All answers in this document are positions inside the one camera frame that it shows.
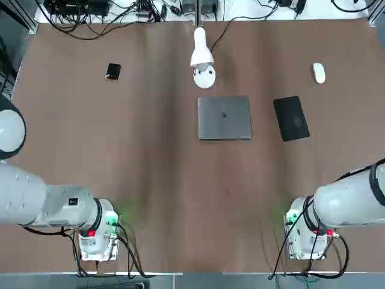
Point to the white desk lamp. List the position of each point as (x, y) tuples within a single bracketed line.
[(202, 54)]

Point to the small black square object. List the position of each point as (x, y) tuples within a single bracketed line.
[(113, 71)]

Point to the white computer mouse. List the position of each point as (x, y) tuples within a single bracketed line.
[(319, 73)]

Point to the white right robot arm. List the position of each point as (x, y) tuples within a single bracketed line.
[(346, 204)]

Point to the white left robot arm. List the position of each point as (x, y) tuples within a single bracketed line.
[(60, 207)]

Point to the grey closed laptop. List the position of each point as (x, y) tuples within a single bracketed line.
[(224, 118)]

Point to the black mouse pad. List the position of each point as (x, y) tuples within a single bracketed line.
[(291, 118)]

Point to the black power strip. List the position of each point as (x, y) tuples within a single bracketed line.
[(84, 6)]

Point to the camera mount post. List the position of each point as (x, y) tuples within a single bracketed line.
[(198, 15)]

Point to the aluminium frame rail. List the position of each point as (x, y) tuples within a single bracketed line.
[(373, 21)]

